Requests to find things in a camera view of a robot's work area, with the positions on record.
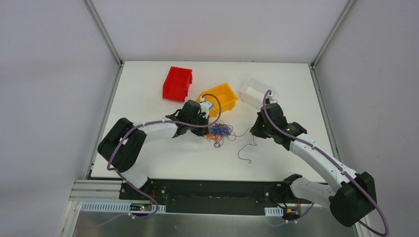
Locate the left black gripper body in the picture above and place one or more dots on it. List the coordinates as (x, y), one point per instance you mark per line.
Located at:
(203, 121)

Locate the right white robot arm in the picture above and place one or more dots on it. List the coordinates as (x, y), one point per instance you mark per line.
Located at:
(348, 194)

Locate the yellow plastic bin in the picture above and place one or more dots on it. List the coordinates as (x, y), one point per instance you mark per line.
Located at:
(225, 95)

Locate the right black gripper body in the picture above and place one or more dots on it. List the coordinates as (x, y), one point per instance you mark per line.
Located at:
(259, 125)

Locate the white plastic bin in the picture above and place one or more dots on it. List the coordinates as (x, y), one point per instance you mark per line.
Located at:
(252, 92)

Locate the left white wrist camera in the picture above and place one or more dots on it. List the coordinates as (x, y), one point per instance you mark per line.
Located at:
(206, 107)

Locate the red plastic bin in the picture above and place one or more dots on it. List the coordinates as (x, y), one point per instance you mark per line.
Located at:
(176, 85)

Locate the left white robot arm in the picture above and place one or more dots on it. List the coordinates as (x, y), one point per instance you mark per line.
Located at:
(122, 144)

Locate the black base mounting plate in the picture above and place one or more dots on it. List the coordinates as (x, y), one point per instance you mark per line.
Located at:
(212, 197)

